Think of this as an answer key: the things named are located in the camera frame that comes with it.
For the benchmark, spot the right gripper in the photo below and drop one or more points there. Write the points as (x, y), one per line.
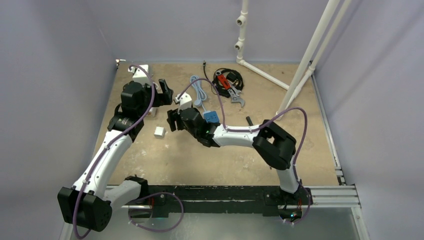
(177, 120)

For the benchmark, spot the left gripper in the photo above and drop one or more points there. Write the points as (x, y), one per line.
(164, 98)

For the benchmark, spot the white plug adapter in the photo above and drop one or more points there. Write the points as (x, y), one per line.
(152, 112)

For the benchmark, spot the white charger plug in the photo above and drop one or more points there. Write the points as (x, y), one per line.
(159, 132)

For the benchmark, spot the blue power strip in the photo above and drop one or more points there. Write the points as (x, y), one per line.
(211, 117)

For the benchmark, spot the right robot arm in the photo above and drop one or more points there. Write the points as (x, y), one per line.
(277, 147)

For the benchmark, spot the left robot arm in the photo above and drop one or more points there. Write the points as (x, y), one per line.
(88, 203)

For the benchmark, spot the red adjustable wrench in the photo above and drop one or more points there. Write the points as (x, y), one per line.
(233, 92)

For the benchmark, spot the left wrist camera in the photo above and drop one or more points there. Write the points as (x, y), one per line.
(139, 76)

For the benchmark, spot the black handle hammer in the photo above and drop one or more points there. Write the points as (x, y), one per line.
(249, 121)

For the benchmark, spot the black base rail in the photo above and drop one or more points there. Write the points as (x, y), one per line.
(266, 200)

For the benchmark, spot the white pvc pipe frame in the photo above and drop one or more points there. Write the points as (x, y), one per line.
(288, 31)

